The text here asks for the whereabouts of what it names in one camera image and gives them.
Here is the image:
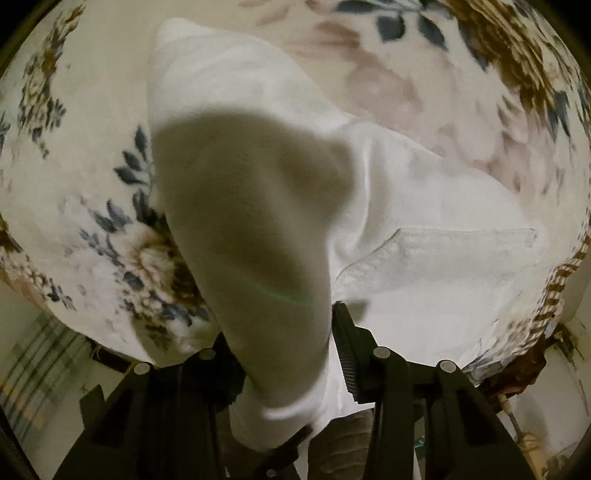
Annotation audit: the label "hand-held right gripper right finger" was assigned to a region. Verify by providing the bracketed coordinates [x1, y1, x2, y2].
[331, 301, 536, 480]

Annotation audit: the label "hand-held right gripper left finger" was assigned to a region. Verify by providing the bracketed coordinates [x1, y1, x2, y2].
[53, 332, 246, 480]

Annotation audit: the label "white pants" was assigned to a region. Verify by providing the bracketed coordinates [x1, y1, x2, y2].
[147, 17, 539, 453]

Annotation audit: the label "striped cloth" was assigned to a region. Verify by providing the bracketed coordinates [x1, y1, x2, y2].
[0, 314, 88, 444]

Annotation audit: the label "brown checked bed sheet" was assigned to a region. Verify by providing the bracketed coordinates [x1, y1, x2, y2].
[526, 240, 591, 352]

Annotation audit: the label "floral bed blanket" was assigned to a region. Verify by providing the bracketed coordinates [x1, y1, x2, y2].
[0, 0, 591, 384]

